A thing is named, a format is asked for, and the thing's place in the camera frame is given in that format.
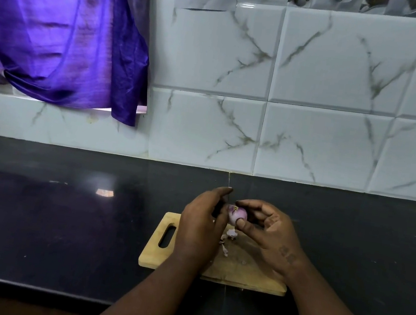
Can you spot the person's left hand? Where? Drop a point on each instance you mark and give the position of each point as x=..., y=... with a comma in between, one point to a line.
x=198, y=230

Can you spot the person's right hand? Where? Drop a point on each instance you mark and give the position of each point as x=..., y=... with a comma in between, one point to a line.
x=280, y=245

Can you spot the onion peel scraps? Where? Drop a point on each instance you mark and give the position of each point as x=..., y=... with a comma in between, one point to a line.
x=232, y=233

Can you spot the small pink onion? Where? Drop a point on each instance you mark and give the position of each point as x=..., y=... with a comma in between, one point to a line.
x=237, y=216

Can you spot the person's left forearm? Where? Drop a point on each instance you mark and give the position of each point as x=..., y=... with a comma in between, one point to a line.
x=154, y=301

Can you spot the wooden cutting board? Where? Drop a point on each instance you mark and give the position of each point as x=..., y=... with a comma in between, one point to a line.
x=242, y=270

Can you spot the purple satin curtain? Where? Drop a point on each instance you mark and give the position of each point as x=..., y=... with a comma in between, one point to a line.
x=57, y=28

